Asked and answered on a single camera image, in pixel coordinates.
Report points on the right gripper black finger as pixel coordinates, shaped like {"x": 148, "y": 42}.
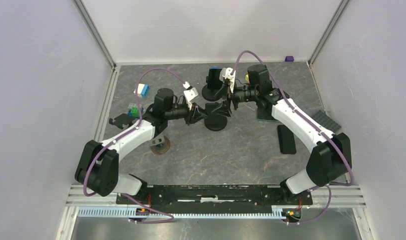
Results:
{"x": 222, "y": 109}
{"x": 221, "y": 92}

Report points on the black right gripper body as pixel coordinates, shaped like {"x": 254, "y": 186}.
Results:
{"x": 239, "y": 95}

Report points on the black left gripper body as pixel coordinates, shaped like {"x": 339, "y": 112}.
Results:
{"x": 189, "y": 118}

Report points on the black round base phone stand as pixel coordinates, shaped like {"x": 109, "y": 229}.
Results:
{"x": 208, "y": 93}

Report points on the blue edged black phone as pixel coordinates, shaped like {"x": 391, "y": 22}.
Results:
{"x": 213, "y": 79}

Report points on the grey stand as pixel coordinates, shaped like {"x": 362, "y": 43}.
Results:
{"x": 160, "y": 145}

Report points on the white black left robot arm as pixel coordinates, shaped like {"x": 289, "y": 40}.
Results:
{"x": 98, "y": 167}

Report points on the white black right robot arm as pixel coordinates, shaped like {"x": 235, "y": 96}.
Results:
{"x": 330, "y": 153}

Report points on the black phone under blue phone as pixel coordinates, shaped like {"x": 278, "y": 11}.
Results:
{"x": 265, "y": 114}

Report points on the black phone at bottom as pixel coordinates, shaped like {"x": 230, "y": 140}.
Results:
{"x": 286, "y": 140}

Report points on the black folding phone stand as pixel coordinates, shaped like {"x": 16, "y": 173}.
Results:
{"x": 123, "y": 121}

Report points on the white blue toy block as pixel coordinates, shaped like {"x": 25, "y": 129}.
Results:
{"x": 142, "y": 90}

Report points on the green blue toy block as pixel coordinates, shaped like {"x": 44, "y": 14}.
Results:
{"x": 134, "y": 110}

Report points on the purple toy block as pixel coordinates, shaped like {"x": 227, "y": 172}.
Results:
{"x": 289, "y": 58}

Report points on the grey lego baseplate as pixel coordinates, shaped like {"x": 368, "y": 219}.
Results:
{"x": 324, "y": 120}

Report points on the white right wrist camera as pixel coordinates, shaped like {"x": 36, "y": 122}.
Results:
{"x": 227, "y": 75}

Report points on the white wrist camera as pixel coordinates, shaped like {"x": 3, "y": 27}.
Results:
{"x": 227, "y": 75}
{"x": 190, "y": 93}

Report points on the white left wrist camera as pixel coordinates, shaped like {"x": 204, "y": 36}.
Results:
{"x": 190, "y": 93}

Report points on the aluminium frame rail left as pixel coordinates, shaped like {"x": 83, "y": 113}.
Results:
{"x": 100, "y": 116}

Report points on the aluminium frame rail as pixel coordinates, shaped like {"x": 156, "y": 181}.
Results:
{"x": 341, "y": 8}
{"x": 100, "y": 116}

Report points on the aluminium frame rail right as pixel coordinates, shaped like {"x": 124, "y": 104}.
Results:
{"x": 341, "y": 8}

